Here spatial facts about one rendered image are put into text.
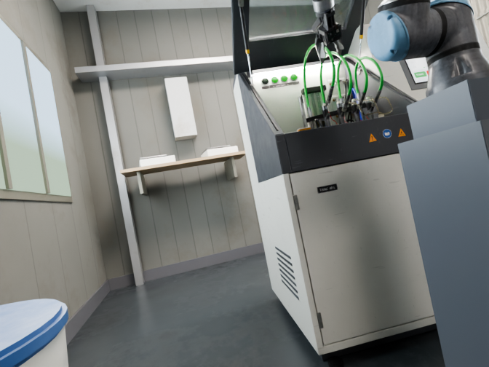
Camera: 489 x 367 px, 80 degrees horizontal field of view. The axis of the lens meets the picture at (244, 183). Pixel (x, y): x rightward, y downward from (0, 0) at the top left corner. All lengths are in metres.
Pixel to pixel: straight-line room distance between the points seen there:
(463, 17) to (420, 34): 0.13
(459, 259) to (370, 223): 0.47
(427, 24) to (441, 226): 0.50
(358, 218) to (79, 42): 3.58
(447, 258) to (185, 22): 3.78
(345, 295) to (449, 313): 0.42
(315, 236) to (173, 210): 2.47
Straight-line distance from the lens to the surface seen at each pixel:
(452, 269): 0.94
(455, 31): 0.96
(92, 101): 3.79
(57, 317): 0.70
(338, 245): 1.25
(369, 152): 1.32
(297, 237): 1.18
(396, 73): 1.84
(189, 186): 3.49
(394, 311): 1.42
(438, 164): 0.88
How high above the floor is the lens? 0.74
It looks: 2 degrees up
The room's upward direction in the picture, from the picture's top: 11 degrees counter-clockwise
